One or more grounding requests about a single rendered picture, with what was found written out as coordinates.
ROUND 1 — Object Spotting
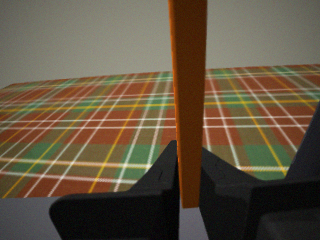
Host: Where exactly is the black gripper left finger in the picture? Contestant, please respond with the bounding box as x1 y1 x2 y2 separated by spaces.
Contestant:
49 140 180 240

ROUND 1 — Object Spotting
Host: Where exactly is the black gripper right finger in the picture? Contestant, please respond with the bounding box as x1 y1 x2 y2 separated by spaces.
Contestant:
199 147 320 240

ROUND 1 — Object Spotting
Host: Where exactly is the orange handle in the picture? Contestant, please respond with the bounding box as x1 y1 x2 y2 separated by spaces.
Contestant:
168 0 208 208

